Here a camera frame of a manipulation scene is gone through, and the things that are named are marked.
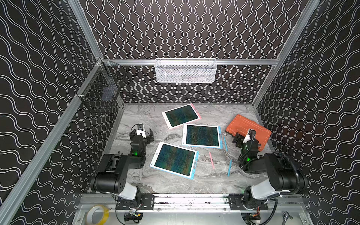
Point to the black wire basket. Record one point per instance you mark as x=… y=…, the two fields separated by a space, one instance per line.
x=103 y=93

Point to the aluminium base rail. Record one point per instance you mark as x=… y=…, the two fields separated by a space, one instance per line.
x=166 y=203

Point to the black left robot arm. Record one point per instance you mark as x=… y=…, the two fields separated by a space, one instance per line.
x=111 y=174

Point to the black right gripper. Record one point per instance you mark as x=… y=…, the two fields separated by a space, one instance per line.
x=247 y=144

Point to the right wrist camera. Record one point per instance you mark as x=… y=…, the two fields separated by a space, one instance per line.
x=250 y=136

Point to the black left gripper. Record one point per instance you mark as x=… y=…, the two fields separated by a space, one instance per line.
x=141 y=136

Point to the white wire mesh basket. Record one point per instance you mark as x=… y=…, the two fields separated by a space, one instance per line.
x=182 y=70

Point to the yellow tape roll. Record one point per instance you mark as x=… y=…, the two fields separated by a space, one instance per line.
x=97 y=215

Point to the blue writing tablet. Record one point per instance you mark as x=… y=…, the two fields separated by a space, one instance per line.
x=175 y=160
x=205 y=136

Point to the blue stylus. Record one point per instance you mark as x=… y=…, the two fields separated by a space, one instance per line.
x=229 y=168
x=225 y=143

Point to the pink stylus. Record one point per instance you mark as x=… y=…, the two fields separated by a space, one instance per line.
x=211 y=159

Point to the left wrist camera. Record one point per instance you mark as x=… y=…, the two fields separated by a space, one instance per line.
x=140 y=130

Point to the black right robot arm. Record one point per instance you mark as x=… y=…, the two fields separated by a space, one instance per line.
x=284 y=177

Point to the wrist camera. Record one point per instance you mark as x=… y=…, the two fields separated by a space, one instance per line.
x=250 y=136
x=140 y=130

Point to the orange plastic tool case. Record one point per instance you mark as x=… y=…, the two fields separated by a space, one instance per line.
x=242 y=125

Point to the pink framed writing tablet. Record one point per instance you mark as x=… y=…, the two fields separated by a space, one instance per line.
x=181 y=115

